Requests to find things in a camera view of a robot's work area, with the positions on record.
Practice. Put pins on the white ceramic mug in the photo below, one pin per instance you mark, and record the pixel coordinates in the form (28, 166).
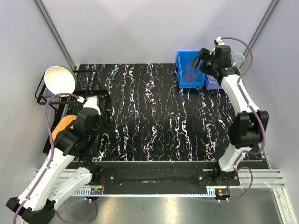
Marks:
(237, 59)

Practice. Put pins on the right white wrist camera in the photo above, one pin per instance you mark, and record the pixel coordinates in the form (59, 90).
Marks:
(219, 42)

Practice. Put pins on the lavender plastic tray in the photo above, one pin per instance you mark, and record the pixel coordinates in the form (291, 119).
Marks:
(211, 83)

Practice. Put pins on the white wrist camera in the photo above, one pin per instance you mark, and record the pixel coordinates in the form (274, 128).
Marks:
(90, 106)
(219, 42)

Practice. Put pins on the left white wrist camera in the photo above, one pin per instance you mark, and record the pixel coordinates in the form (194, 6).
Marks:
(90, 106)

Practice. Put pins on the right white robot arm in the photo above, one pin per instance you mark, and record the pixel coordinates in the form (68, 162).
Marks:
(249, 126)

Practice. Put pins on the blue plastic bin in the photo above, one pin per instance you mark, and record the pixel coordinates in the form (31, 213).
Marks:
(187, 76)

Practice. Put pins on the orange woven basket tray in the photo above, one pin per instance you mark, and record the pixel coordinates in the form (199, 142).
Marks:
(63, 123)

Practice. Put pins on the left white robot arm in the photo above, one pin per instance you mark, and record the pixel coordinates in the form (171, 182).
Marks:
(41, 199)

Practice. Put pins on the black wire dish rack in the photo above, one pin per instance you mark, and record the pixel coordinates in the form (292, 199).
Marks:
(88, 85)

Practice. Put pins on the white round bowl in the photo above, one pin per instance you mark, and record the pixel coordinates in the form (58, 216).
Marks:
(59, 79)

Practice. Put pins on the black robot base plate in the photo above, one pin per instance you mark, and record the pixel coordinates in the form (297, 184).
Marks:
(162, 178)

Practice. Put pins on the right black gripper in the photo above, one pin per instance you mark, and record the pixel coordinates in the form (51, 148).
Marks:
(203, 55)

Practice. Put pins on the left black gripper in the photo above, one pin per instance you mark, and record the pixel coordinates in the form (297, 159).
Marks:
(99, 118)

